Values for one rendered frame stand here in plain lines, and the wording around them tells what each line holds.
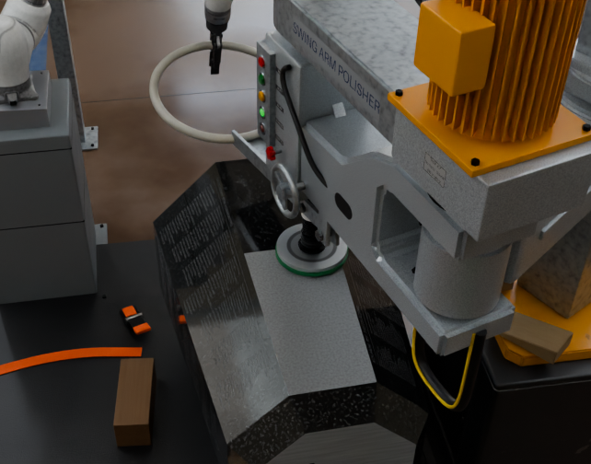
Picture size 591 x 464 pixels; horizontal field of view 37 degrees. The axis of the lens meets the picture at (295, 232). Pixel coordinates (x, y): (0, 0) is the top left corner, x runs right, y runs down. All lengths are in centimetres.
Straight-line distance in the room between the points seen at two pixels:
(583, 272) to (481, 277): 71
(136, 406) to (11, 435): 46
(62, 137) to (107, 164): 121
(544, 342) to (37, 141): 185
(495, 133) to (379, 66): 35
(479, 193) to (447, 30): 30
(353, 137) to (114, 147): 254
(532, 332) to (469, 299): 67
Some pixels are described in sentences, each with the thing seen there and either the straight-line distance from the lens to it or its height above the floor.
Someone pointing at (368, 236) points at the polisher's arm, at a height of 126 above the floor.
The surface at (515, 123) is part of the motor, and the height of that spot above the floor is 175.
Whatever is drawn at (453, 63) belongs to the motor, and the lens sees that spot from 147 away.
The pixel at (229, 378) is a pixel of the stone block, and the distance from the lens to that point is 250.
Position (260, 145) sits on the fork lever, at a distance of 285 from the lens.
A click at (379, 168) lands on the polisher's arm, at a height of 146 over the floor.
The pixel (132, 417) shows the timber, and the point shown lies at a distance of 314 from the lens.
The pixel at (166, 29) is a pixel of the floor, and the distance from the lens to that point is 560.
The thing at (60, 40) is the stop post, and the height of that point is 59.
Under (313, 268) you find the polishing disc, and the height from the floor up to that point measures 84.
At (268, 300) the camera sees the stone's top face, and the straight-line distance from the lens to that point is 253.
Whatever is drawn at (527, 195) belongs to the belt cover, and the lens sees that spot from 163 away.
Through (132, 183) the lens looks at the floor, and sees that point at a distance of 431.
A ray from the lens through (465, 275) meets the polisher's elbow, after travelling 184.
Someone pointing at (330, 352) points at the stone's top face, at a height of 80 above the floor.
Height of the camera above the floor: 260
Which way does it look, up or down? 41 degrees down
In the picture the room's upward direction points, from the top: 1 degrees clockwise
